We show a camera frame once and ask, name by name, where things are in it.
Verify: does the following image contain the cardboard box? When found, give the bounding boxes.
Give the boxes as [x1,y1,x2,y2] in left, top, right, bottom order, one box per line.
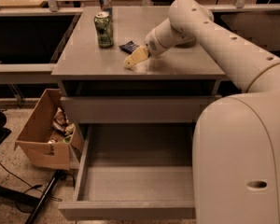
[15,89,83,170]

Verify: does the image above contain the blue rxbar wrapper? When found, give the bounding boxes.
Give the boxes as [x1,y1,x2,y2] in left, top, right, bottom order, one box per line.
[119,41,138,54]

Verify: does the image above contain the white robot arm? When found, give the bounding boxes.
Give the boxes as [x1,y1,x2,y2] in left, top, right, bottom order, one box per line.
[144,0,280,224]

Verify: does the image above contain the green soda can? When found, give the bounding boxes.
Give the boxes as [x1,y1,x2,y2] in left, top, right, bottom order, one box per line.
[94,11,114,48]

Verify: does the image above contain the black stand base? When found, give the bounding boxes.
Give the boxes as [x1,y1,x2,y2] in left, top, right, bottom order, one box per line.
[0,109,53,224]

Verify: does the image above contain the closed grey top drawer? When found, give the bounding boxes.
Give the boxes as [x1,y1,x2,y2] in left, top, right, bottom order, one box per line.
[61,96,215,123]

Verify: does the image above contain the blue and silver can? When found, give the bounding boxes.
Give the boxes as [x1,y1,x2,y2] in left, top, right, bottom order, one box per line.
[99,0,112,15]

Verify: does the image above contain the grey metal frame rail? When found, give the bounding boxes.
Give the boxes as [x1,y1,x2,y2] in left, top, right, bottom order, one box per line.
[0,4,280,90]

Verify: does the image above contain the grey drawer cabinet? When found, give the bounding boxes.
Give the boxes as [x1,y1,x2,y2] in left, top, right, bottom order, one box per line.
[52,7,225,136]

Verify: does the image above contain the open grey middle drawer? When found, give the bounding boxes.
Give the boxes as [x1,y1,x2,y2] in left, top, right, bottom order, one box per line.
[59,123,195,220]

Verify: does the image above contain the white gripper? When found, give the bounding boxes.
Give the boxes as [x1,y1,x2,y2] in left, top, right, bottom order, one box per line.
[124,19,193,69]

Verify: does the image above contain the snack wrappers in box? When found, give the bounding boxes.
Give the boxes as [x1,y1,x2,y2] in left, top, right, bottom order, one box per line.
[48,107,75,144]

